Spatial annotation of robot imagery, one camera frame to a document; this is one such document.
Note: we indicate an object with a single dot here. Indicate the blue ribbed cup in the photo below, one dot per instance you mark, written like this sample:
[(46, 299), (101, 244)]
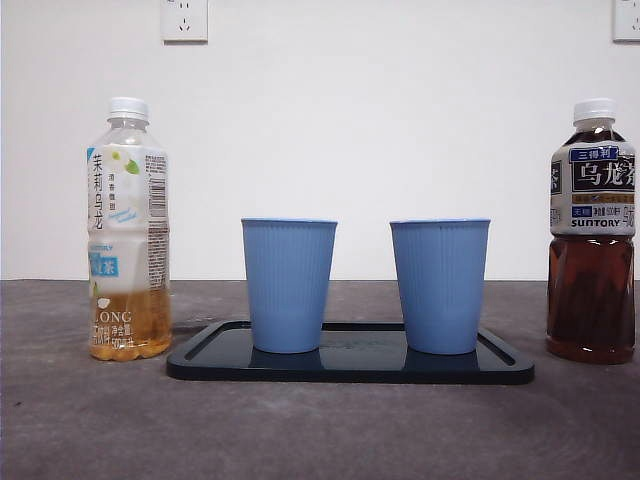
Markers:
[(287, 285), (440, 285)]

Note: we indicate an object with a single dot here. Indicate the white wall socket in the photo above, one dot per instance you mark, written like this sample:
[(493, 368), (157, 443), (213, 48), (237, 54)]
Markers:
[(184, 20), (627, 20)]

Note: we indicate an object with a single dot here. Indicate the dark oolong tea bottle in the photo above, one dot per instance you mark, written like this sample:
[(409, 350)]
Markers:
[(595, 300)]

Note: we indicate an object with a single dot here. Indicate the jasmine tea bottle white label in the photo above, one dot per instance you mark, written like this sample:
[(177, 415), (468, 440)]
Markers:
[(130, 225)]

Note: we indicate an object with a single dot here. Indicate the dark navy rectangular tray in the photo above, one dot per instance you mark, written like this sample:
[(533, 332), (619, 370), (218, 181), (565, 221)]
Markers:
[(350, 367)]

